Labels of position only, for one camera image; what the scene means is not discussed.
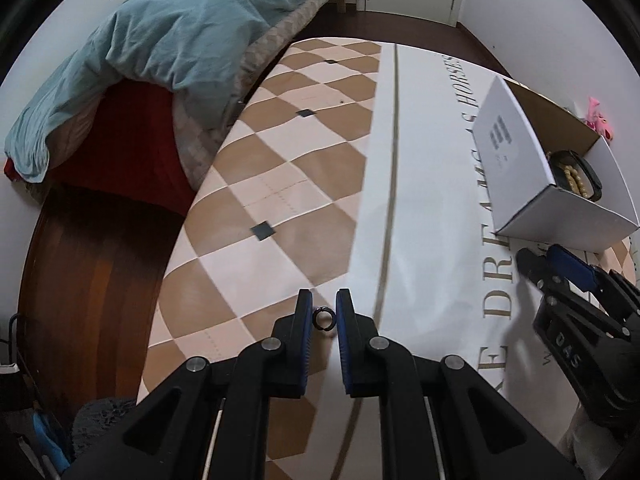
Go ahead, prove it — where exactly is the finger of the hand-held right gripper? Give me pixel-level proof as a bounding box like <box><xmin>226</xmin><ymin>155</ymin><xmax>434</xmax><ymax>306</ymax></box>
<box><xmin>547</xmin><ymin>244</ymin><xmax>640</xmax><ymax>321</ymax></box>
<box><xmin>516</xmin><ymin>248</ymin><xmax>564</xmax><ymax>306</ymax></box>

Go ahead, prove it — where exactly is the pink plush toy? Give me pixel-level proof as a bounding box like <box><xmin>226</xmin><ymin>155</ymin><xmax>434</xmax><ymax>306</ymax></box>
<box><xmin>582</xmin><ymin>96</ymin><xmax>617</xmax><ymax>141</ymax></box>

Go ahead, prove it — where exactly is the black cable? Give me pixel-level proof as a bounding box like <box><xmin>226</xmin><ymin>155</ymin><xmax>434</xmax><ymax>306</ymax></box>
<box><xmin>7</xmin><ymin>312</ymin><xmax>23</xmax><ymax>368</ymax></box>

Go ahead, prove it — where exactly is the cardboard box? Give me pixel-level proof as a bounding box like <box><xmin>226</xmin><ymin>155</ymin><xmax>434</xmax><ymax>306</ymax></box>
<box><xmin>472</xmin><ymin>76</ymin><xmax>640</xmax><ymax>253</ymax></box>

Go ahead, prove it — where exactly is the wooden bead bracelet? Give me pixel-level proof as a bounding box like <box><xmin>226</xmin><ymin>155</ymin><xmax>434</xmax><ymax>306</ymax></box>
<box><xmin>562</xmin><ymin>162</ymin><xmax>591</xmax><ymax>196</ymax></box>

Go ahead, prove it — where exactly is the checkered printed tablecloth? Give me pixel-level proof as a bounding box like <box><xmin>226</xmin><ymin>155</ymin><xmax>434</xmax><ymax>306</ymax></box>
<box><xmin>136</xmin><ymin>36</ymin><xmax>640</xmax><ymax>480</ymax></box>

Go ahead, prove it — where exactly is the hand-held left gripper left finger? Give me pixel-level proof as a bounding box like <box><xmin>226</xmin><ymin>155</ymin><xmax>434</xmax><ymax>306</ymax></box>
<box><xmin>62</xmin><ymin>288</ymin><xmax>314</xmax><ymax>480</ymax></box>

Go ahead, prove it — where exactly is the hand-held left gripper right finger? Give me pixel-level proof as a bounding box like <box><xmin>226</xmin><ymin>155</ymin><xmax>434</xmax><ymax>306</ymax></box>
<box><xmin>335</xmin><ymin>288</ymin><xmax>586</xmax><ymax>480</ymax></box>

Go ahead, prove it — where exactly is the red bed cloth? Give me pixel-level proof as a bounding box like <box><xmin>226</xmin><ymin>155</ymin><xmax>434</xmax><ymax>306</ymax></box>
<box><xmin>4</xmin><ymin>80</ymin><xmax>201</xmax><ymax>216</ymax></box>

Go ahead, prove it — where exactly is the black wristband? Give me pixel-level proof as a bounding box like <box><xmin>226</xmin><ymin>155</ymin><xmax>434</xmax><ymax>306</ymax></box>
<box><xmin>547</xmin><ymin>149</ymin><xmax>603</xmax><ymax>201</ymax></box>

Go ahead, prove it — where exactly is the blue duvet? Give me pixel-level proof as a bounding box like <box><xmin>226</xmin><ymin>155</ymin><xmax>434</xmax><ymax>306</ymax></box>
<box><xmin>4</xmin><ymin>0</ymin><xmax>358</xmax><ymax>183</ymax></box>

